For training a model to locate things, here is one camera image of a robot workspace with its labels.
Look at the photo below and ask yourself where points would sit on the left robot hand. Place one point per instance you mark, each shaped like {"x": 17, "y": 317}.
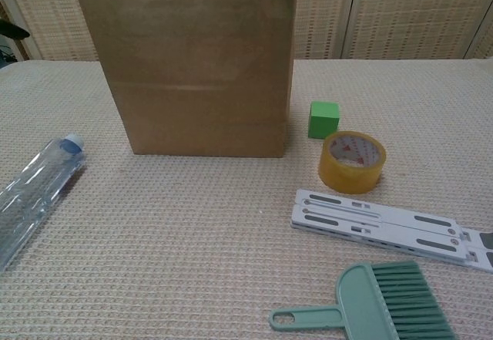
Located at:
{"x": 11, "y": 29}

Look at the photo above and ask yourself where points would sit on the clear plastic water bottle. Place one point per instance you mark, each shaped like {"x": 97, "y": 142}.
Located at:
{"x": 34, "y": 189}

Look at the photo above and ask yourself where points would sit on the brown paper bag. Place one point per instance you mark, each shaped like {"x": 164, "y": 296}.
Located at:
{"x": 192, "y": 66}

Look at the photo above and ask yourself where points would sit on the beige woven tablecloth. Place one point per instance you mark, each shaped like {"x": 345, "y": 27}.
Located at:
{"x": 192, "y": 259}

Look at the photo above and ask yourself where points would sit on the green cube block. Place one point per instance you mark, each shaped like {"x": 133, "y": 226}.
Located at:
{"x": 323, "y": 122}

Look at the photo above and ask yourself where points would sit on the clear packing tape roll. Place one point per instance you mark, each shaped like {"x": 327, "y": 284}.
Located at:
{"x": 346, "y": 180}

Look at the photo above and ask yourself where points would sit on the bamboo folding screen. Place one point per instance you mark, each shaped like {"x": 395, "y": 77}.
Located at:
{"x": 404, "y": 12}

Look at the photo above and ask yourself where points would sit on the white folding laptop stand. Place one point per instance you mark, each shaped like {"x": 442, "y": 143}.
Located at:
{"x": 385, "y": 224}

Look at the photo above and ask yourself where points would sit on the teal hand brush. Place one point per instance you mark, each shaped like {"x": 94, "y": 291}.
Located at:
{"x": 358, "y": 301}

